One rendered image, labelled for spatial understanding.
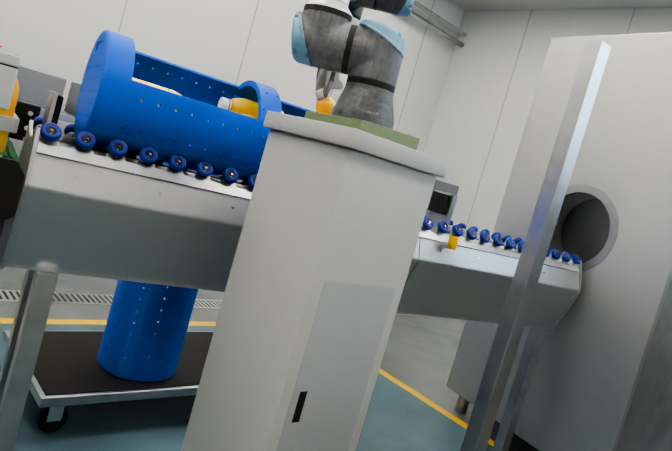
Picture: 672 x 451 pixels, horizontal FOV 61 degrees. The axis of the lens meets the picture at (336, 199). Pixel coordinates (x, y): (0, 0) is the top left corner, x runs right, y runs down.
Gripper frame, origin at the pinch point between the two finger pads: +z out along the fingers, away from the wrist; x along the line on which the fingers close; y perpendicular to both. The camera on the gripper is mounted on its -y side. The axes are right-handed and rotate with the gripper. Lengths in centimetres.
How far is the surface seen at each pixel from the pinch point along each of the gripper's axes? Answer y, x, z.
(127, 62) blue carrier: -59, -13, 11
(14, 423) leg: -62, -10, 103
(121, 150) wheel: -55, -12, 32
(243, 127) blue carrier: -27.5, -14.7, 17.6
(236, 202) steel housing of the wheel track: -22.7, -12.8, 37.7
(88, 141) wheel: -63, -12, 31
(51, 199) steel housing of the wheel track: -67, -14, 46
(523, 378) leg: 131, -9, 86
